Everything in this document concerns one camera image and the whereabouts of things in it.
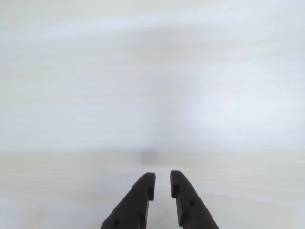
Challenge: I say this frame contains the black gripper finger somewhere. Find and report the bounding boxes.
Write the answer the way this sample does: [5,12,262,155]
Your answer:
[100,172,156,229]
[170,170,220,229]

